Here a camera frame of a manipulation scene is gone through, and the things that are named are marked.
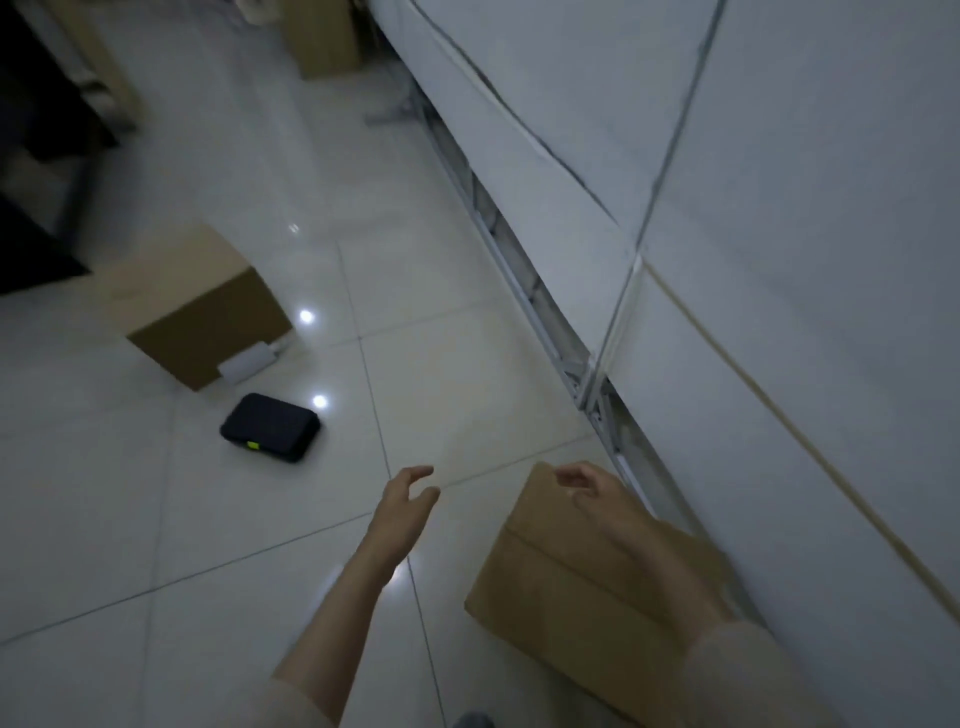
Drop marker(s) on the person's right hand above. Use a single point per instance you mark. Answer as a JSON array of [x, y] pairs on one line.
[[619, 514]]

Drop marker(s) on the person's left hand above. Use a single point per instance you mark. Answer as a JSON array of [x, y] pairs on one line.
[[394, 525]]

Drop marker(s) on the taped printed cardboard box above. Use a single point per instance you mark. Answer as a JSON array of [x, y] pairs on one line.
[[540, 600]]

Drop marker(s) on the black zip case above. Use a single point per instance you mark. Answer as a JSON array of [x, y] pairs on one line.
[[270, 427]]

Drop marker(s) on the white pump bottle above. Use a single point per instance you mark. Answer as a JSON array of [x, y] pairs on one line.
[[244, 364]]

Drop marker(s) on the tall printed cardboard box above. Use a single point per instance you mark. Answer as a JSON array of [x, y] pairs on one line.
[[172, 285]]

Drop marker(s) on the person's right forearm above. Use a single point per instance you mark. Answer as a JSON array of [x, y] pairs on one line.
[[690, 585]]

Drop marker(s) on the person's left forearm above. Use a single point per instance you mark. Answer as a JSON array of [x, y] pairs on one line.
[[337, 622]]

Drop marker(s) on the person's left grey sock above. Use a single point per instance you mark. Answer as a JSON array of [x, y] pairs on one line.
[[474, 721]]

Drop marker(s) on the white joint clip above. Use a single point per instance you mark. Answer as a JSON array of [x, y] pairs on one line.
[[637, 264]]

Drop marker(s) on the black furniture piece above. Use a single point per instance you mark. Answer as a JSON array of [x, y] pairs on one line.
[[30, 90]]

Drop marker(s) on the metal support bracket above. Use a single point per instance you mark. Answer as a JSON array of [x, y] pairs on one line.
[[596, 397], [390, 114]]

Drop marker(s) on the light wooden furniture frame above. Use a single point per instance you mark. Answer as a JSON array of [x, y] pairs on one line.
[[120, 82]]

